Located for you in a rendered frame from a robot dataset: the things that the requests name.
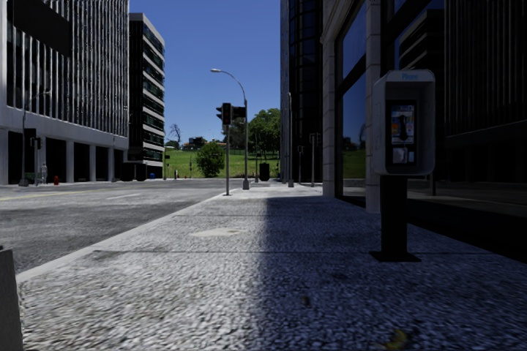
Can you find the bare tree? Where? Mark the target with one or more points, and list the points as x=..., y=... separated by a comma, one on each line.
x=175, y=131

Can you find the dark glass banded building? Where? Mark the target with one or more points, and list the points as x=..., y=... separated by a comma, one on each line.
x=147, y=96

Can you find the grey pole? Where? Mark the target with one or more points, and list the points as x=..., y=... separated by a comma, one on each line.
x=290, y=140

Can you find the white box on a post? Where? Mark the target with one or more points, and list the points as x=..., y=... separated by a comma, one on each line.
x=403, y=131

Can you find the grey street lamp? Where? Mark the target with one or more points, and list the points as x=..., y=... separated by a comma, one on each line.
x=23, y=145
x=246, y=145

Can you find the pale stone glass building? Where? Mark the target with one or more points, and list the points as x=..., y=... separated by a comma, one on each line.
x=465, y=87

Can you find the white concrete office building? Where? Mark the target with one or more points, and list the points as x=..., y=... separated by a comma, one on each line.
x=70, y=87

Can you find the traffic light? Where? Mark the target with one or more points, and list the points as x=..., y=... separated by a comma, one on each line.
x=226, y=115

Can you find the round green tree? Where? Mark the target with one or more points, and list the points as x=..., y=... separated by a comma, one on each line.
x=210, y=159

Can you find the dark glass tower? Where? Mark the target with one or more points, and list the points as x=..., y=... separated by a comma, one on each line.
x=305, y=87

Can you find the dark bin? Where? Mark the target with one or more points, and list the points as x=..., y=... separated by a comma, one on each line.
x=264, y=172

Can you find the person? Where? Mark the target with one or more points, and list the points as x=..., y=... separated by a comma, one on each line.
x=44, y=172

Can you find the trees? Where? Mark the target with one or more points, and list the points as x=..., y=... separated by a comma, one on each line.
x=264, y=129

